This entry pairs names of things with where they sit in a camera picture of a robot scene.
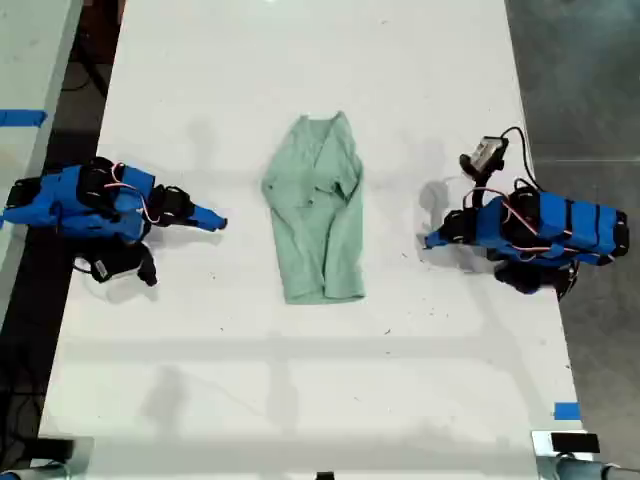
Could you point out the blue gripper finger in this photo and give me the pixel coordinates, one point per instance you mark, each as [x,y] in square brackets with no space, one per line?
[202,226]
[440,234]
[210,214]
[436,244]

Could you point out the pale green T-shirt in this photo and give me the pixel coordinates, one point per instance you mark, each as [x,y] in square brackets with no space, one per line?
[320,210]

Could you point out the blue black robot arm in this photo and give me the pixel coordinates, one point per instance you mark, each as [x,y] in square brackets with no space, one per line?
[65,200]
[550,227]

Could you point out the long blue tape strip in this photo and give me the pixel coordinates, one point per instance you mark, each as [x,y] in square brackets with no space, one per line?
[22,118]

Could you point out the grey side table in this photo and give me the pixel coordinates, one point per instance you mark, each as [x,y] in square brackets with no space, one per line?
[27,55]

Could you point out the short blue tape piece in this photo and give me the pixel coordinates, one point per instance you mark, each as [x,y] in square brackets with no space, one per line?
[567,411]

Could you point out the small black box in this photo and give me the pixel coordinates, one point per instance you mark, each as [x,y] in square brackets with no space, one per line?
[575,443]
[55,449]

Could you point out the small black clamp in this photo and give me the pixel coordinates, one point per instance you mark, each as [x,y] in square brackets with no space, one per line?
[325,476]

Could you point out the grey metal pipe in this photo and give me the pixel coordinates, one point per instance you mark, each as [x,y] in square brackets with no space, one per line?
[30,472]
[590,470]

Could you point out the black camera box with label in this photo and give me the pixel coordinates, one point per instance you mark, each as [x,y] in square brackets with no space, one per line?
[484,155]
[112,265]

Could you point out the metal corner bracket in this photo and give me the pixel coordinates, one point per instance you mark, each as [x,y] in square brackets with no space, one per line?
[541,450]
[82,452]

